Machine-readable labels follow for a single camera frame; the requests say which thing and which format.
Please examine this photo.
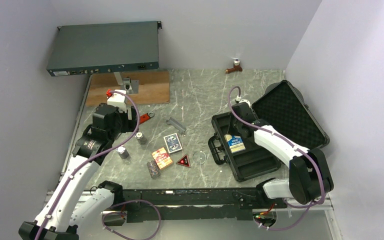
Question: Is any blue 10 chip stack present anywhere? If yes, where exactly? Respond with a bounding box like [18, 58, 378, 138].
[134, 131, 148, 145]

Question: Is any black poker set case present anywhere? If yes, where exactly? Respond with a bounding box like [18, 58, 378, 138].
[208, 80, 330, 182]

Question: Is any blue playing card deck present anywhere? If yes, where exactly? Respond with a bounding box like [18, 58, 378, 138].
[163, 133, 183, 154]

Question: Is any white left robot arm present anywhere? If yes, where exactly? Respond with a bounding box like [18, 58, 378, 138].
[18, 103, 140, 240]

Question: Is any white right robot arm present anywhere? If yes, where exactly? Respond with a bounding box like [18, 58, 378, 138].
[228, 103, 331, 208]

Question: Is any blue texas holdem booklet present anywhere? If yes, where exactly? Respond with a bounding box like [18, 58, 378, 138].
[224, 134, 246, 154]

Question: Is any purple 500 chip stack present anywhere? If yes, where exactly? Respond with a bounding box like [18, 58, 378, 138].
[115, 145, 130, 160]

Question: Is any dark grey round disc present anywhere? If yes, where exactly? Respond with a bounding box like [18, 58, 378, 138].
[264, 82, 281, 96]

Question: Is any grey metal stand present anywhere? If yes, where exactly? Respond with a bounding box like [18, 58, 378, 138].
[113, 72, 139, 95]

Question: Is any brown bottle with cap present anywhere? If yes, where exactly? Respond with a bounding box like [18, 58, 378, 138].
[225, 58, 243, 74]

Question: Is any brown wooden board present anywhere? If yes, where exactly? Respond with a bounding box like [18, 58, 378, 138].
[85, 70, 170, 107]

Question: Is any clear round disc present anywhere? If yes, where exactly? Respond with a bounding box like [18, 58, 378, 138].
[192, 150, 208, 165]

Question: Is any red playing card deck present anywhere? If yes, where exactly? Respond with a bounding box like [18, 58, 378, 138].
[151, 147, 174, 170]

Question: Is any multicolour lying chip stack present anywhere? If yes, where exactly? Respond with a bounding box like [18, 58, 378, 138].
[146, 160, 161, 179]

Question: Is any dark green rack server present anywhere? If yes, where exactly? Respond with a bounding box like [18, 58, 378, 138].
[46, 20, 163, 77]

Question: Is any red triangular dealer button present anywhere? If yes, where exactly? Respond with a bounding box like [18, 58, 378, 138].
[176, 154, 191, 168]

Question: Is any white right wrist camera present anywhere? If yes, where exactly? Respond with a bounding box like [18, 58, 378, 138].
[234, 95, 251, 108]

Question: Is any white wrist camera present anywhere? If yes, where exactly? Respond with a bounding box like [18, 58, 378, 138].
[234, 95, 251, 108]
[106, 89, 127, 112]

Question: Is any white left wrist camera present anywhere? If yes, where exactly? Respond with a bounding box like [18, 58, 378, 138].
[106, 89, 127, 112]

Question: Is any red handled adjustable wrench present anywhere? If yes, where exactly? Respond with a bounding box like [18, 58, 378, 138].
[139, 112, 155, 125]

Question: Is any grey plastic bracket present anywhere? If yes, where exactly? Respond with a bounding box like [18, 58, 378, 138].
[166, 117, 187, 135]

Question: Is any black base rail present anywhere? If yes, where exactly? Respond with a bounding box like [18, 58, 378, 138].
[106, 187, 287, 223]

